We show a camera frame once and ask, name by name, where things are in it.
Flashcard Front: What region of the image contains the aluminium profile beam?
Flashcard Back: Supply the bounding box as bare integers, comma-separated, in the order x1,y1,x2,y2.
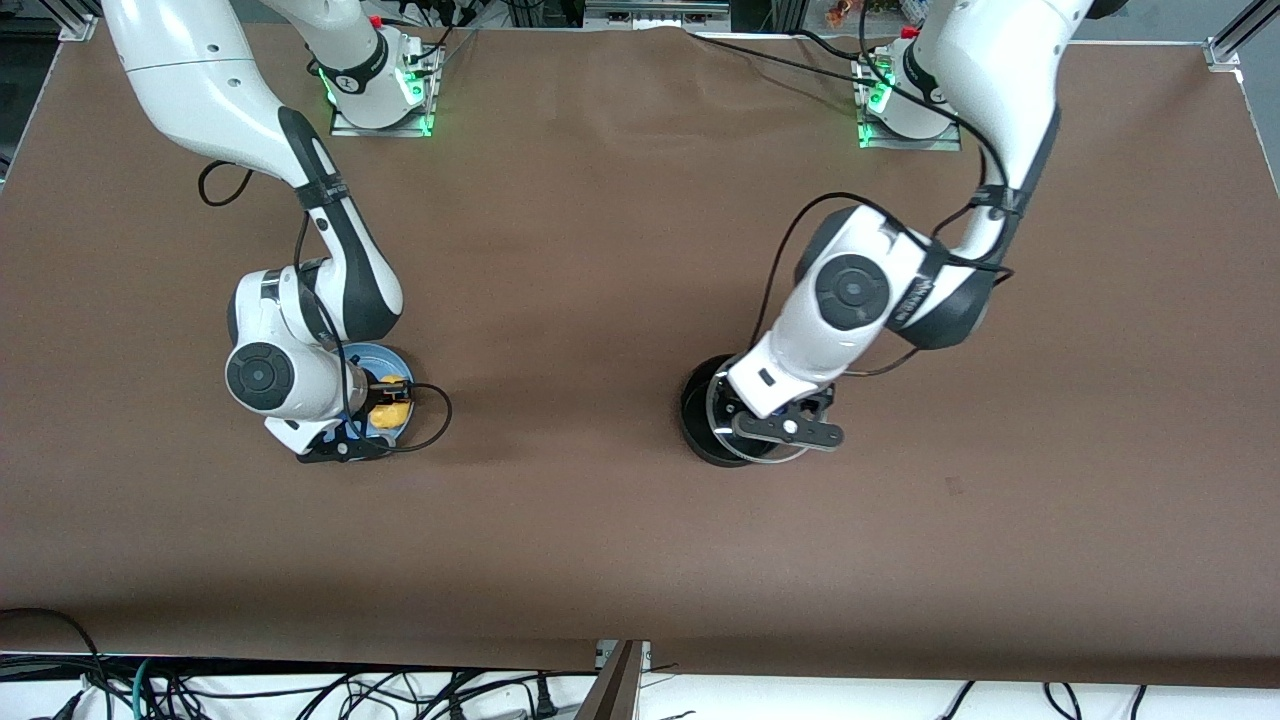
575,640,653,720

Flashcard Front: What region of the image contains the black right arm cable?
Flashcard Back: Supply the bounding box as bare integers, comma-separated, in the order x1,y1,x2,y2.
198,160,454,454

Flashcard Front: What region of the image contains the long black table cable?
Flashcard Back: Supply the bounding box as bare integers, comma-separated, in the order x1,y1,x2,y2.
685,30,886,89

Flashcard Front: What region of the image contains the glass lid with blue knob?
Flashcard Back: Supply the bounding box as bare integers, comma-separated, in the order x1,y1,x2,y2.
705,375,813,467

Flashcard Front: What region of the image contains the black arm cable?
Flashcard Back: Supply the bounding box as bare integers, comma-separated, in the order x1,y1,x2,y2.
198,160,454,454
755,0,1013,379

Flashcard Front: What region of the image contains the blue round plate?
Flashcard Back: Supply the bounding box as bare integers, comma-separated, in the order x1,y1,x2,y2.
340,342,414,447

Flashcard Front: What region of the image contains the black pot with blue handle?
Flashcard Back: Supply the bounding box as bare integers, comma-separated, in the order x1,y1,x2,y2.
680,355,801,468

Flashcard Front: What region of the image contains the brown table cover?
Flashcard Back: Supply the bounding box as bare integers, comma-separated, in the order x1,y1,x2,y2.
0,18,1280,691

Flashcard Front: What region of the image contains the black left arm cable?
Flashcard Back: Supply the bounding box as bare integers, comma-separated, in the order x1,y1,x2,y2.
755,0,1013,379

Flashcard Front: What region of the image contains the yellow potato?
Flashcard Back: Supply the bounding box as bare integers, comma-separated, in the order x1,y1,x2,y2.
368,375,415,427

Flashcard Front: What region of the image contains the black looped floor cable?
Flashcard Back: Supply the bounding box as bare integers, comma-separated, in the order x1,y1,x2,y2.
0,607,106,720

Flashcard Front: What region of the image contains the grey power strip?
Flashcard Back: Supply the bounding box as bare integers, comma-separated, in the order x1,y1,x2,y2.
585,0,731,27

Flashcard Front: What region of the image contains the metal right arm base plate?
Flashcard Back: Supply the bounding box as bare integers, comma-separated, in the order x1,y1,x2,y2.
330,40,438,138

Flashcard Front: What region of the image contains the aluminium corner frame with bracket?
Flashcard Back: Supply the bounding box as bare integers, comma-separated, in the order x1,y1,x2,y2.
1204,0,1280,73
40,0,103,43

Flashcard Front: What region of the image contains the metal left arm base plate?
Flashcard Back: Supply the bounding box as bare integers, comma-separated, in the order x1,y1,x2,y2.
857,50,963,152

